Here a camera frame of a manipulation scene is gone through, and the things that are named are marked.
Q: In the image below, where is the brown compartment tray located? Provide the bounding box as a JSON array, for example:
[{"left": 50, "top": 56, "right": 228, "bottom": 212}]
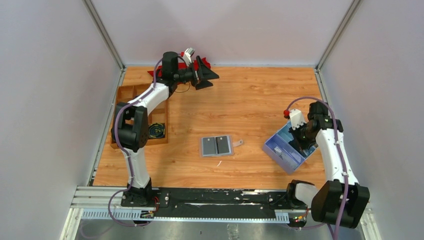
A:
[{"left": 109, "top": 83, "right": 169, "bottom": 149}]

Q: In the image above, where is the blue yellow coiled item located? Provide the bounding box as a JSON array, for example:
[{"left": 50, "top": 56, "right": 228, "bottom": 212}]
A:
[{"left": 148, "top": 122, "right": 166, "bottom": 139}]

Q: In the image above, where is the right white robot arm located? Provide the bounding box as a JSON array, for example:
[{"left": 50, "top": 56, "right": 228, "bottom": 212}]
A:
[{"left": 283, "top": 98, "right": 370, "bottom": 229}]

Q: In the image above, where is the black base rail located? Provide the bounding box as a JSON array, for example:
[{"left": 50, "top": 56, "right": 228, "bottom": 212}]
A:
[{"left": 120, "top": 187, "right": 307, "bottom": 221}]

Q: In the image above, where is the aluminium frame rail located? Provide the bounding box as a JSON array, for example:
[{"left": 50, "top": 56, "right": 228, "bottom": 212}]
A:
[{"left": 59, "top": 186, "right": 382, "bottom": 240}]

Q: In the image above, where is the red cloth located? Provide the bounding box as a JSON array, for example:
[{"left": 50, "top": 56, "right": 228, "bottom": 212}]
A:
[{"left": 147, "top": 57, "right": 212, "bottom": 79}]

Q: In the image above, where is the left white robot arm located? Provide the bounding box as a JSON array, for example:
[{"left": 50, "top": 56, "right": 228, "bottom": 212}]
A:
[{"left": 111, "top": 48, "right": 220, "bottom": 207}]

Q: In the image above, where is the blue plastic box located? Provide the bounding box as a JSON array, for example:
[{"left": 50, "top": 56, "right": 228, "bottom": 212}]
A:
[{"left": 262, "top": 120, "right": 318, "bottom": 175}]

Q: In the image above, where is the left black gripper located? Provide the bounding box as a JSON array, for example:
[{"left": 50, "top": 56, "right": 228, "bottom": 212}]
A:
[{"left": 173, "top": 56, "right": 218, "bottom": 91}]

